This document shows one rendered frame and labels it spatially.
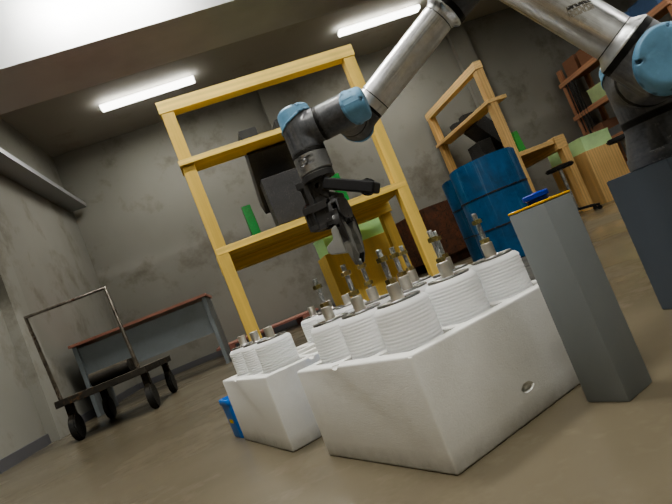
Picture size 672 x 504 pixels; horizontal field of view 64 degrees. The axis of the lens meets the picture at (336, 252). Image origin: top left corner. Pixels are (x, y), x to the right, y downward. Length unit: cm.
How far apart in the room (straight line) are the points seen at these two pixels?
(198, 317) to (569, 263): 492
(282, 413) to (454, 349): 55
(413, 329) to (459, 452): 19
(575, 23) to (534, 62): 882
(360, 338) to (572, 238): 38
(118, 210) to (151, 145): 106
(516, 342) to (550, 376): 9
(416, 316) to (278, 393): 52
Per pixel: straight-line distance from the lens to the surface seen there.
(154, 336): 563
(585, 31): 115
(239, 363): 154
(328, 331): 104
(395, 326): 84
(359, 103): 114
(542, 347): 97
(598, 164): 760
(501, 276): 100
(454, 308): 92
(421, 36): 128
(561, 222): 86
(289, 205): 363
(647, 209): 127
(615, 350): 89
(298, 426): 129
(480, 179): 405
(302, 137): 115
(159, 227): 814
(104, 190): 841
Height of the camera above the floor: 31
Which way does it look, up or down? 3 degrees up
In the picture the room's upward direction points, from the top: 22 degrees counter-clockwise
